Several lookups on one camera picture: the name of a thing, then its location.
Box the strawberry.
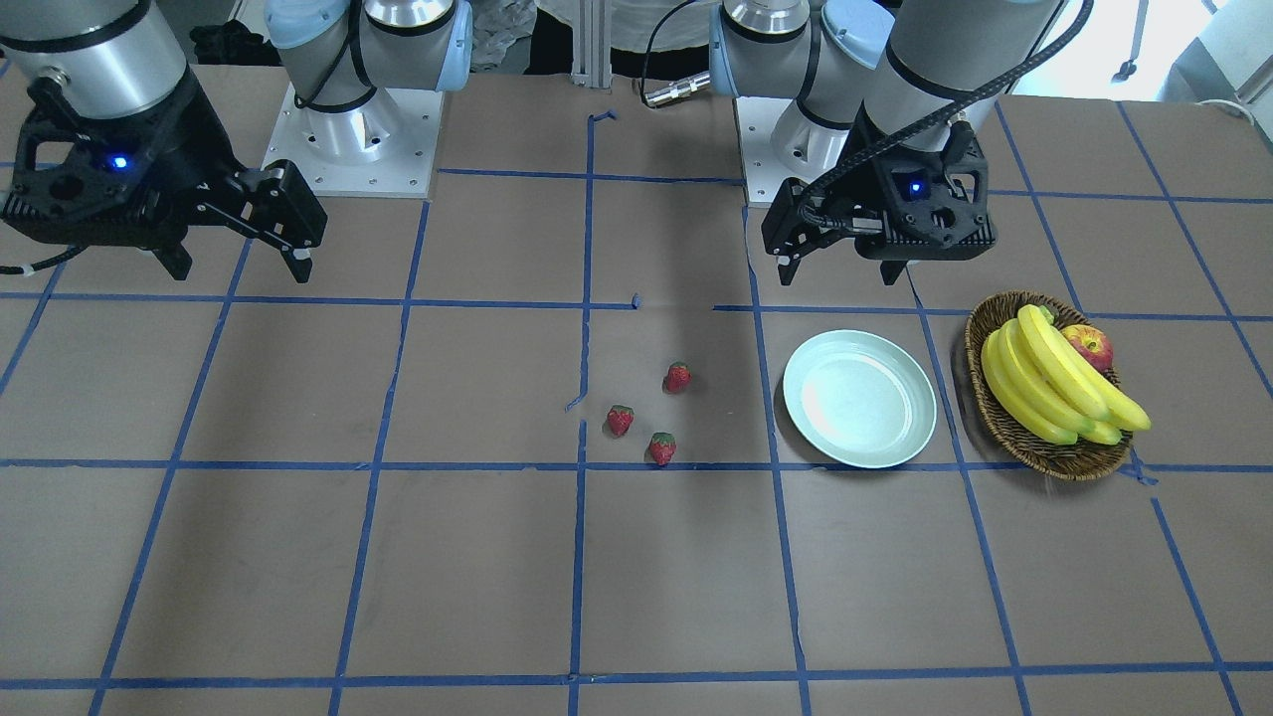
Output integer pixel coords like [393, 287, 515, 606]
[662, 361, 693, 394]
[645, 432, 677, 466]
[605, 404, 634, 437]

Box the aluminium frame post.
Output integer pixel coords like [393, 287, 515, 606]
[570, 0, 614, 90]

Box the person in white shirt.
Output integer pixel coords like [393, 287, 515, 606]
[471, 1, 718, 82]

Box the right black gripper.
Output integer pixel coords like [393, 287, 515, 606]
[3, 76, 328, 284]

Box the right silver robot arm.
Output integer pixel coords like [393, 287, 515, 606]
[3, 1, 472, 282]

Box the red apple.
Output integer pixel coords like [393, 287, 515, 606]
[1062, 324, 1114, 373]

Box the yellow banana bunch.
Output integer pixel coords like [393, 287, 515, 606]
[981, 304, 1152, 446]

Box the silver cable connector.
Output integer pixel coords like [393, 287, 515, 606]
[640, 73, 712, 110]

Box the light green plate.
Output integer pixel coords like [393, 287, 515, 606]
[782, 329, 937, 468]

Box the wicker basket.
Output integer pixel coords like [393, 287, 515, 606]
[950, 289, 1134, 483]

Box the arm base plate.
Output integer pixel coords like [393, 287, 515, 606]
[264, 87, 447, 200]
[735, 96, 824, 208]

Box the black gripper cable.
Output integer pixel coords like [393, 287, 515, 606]
[796, 0, 1095, 200]

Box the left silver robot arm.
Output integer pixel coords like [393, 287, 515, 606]
[708, 1, 1094, 285]

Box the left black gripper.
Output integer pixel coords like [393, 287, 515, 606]
[761, 117, 997, 285]

